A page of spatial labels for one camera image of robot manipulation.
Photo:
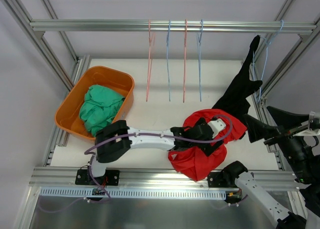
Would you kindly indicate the blue hanger of black top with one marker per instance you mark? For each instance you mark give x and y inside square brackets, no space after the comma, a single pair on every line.
[267,43]

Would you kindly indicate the aluminium hanging rail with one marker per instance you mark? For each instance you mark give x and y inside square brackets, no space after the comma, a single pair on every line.
[142,25]

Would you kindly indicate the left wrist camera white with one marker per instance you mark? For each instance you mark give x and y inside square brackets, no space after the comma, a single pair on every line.
[216,126]

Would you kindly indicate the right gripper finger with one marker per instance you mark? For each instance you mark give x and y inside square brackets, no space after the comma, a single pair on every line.
[258,130]
[287,122]

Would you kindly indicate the blue hanger of red top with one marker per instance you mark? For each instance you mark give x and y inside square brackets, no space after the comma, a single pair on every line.
[199,53]

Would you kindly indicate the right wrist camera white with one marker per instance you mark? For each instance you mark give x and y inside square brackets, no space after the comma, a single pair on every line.
[313,127]

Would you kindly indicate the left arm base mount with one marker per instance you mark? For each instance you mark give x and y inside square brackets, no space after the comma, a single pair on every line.
[110,178]

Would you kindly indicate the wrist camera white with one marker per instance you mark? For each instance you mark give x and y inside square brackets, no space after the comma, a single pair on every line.
[313,127]
[216,126]

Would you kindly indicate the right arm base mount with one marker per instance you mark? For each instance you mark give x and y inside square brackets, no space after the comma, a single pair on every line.
[217,180]

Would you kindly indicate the green tank top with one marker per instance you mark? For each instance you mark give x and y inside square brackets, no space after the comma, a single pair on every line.
[100,107]

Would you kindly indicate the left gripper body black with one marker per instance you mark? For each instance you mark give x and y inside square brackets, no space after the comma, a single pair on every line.
[210,142]

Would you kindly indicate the pink hanger of green top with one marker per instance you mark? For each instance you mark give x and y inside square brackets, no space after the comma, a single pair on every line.
[185,61]

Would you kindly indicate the blue hanger of grey top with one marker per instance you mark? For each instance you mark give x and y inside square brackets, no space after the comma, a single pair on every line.
[167,60]

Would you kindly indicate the slotted white cable duct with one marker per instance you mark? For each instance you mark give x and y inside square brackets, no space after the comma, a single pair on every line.
[132,193]

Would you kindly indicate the orange plastic tub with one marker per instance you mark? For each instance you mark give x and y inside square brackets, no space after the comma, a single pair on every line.
[67,115]

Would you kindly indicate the black tank top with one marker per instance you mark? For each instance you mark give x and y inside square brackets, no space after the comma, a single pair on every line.
[234,100]

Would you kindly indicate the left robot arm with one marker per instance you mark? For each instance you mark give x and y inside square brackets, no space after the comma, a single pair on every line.
[118,138]

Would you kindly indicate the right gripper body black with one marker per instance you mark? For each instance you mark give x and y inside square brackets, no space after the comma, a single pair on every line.
[278,134]

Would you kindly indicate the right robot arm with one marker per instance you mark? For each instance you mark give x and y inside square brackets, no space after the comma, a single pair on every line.
[305,166]

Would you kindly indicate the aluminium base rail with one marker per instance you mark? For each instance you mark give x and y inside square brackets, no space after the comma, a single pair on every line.
[271,180]

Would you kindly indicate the red tank top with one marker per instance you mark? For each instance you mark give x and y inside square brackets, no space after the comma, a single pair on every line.
[193,162]

